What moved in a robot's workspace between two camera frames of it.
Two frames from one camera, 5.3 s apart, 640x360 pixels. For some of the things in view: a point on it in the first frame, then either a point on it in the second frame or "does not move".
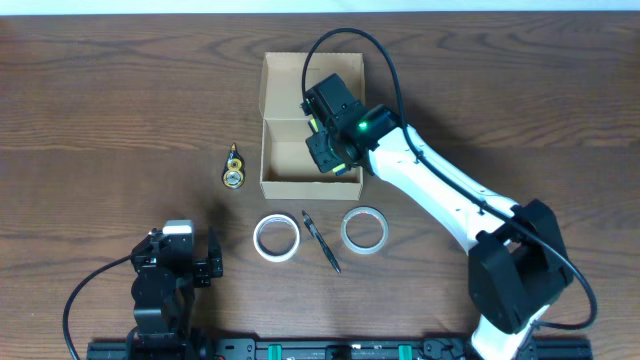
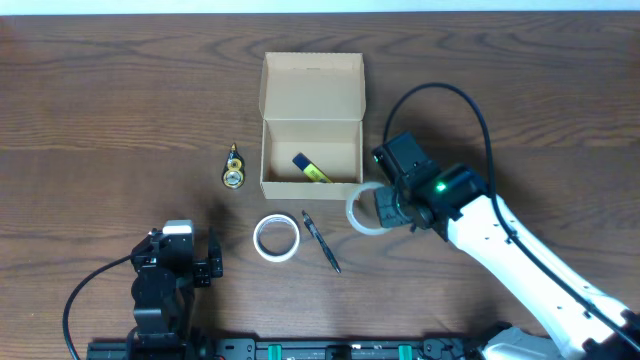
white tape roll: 270,255 does not move
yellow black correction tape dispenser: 233,173 does not move
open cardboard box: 288,170 does not move
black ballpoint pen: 321,241 does not move
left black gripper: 214,267 does not move
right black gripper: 321,160 -> 386,215
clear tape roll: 369,210 -> 351,215
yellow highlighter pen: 339,170 -> 316,174
